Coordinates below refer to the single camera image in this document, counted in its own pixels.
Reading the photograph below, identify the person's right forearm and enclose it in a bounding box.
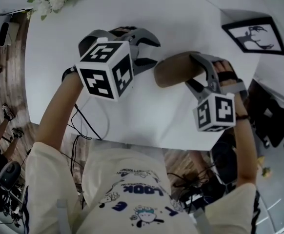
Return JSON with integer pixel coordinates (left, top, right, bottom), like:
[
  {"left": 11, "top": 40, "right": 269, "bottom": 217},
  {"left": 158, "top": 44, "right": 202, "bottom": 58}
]
[{"left": 233, "top": 98, "right": 259, "bottom": 187}]

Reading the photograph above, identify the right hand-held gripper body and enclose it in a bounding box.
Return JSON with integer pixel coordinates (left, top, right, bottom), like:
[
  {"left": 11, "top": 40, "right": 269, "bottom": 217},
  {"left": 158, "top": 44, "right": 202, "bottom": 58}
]
[{"left": 192, "top": 80, "right": 249, "bottom": 133}]

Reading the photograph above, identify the person's cream printed shirt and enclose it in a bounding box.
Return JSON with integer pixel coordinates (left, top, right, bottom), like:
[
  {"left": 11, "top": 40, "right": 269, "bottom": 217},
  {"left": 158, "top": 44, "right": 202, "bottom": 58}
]
[{"left": 24, "top": 140, "right": 262, "bottom": 234}]

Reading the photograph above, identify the person's left forearm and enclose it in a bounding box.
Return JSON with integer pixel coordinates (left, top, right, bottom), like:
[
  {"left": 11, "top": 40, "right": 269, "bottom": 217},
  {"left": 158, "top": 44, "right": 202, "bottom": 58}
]
[{"left": 36, "top": 71, "right": 84, "bottom": 153}]

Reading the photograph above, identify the person's left hand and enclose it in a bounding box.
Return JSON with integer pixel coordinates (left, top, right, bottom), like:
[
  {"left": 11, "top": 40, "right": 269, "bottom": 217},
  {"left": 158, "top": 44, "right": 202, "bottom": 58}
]
[{"left": 107, "top": 26, "right": 137, "bottom": 38}]

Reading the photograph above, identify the white black floor appliance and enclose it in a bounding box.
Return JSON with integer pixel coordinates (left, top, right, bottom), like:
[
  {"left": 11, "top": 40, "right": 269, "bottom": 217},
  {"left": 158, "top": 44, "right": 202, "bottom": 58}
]
[{"left": 0, "top": 20, "right": 18, "bottom": 47}]

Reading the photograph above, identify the black office chair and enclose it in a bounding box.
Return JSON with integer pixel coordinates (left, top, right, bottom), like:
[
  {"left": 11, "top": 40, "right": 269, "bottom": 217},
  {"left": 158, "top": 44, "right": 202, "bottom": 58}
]
[{"left": 249, "top": 78, "right": 284, "bottom": 151}]

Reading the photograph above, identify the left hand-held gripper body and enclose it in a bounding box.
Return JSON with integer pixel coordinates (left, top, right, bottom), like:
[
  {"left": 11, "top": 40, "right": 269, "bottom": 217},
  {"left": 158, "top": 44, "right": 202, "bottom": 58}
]
[{"left": 75, "top": 29, "right": 140, "bottom": 102}]

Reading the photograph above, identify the black framed deer picture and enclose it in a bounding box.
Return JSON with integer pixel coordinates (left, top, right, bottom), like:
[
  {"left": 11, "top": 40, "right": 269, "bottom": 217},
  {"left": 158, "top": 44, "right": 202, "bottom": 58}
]
[{"left": 220, "top": 8, "right": 284, "bottom": 56}]

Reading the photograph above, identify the person's right hand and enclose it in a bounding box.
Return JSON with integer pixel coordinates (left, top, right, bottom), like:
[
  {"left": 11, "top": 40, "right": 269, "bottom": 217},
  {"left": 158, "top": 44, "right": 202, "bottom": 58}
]
[{"left": 212, "top": 59, "right": 242, "bottom": 88}]

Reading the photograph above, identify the black wristband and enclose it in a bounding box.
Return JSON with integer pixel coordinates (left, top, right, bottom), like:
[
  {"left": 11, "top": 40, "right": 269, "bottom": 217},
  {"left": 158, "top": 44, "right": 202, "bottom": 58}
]
[{"left": 61, "top": 66, "right": 77, "bottom": 82}]

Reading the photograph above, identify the black cable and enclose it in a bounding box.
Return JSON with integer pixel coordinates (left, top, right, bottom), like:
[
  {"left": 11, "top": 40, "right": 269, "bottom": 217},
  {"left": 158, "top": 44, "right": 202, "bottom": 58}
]
[{"left": 68, "top": 103, "right": 103, "bottom": 141}]

